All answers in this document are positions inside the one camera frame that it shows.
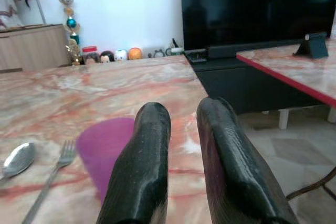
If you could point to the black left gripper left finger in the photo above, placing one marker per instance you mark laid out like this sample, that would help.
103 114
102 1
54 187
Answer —
144 166

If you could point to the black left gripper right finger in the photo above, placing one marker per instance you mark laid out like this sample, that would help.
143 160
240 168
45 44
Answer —
236 176

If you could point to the purple plastic cup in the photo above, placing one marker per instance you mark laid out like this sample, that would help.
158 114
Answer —
102 145

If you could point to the silver metal fork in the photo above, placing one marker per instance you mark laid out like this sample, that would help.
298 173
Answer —
63 155

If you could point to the black television stand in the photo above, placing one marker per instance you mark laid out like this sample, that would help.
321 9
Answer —
231 87

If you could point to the orange round toy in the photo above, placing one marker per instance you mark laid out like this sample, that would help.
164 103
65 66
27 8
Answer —
135 54

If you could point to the grey cat figurine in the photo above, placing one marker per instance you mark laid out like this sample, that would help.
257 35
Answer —
157 53

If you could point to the white round toy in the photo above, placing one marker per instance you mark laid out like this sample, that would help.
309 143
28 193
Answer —
120 55

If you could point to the dark haired doll head toy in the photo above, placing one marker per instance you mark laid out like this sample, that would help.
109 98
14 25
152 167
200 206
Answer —
107 56

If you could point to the white and green container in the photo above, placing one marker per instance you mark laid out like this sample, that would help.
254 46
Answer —
176 50

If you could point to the small black box device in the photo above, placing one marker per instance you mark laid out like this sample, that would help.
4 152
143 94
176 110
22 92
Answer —
197 56

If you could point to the silver metal spoon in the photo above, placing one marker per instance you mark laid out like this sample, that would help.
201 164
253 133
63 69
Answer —
19 159

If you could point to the black soundbar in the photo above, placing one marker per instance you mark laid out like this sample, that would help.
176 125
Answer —
236 51

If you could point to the marble table with red edge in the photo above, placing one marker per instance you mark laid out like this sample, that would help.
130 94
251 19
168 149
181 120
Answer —
302 66

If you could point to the small gold trophy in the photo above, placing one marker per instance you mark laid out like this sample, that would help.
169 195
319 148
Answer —
74 51

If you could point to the dark folding tablet stand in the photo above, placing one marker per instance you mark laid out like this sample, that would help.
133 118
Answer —
317 48

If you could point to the tall trophy with teal ball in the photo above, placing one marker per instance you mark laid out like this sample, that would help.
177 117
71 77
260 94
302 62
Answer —
71 22

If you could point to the light wooden cabinet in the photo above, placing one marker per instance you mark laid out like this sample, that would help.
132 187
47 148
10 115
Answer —
31 48

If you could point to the black flat screen television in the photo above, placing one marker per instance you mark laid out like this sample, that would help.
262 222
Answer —
249 6

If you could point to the grey metal rod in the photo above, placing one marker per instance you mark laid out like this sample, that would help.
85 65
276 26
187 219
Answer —
40 10

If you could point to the white patterned cloth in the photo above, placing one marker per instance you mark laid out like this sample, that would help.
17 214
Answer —
9 1

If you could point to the dark metal chair frame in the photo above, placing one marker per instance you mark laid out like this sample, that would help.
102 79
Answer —
315 186

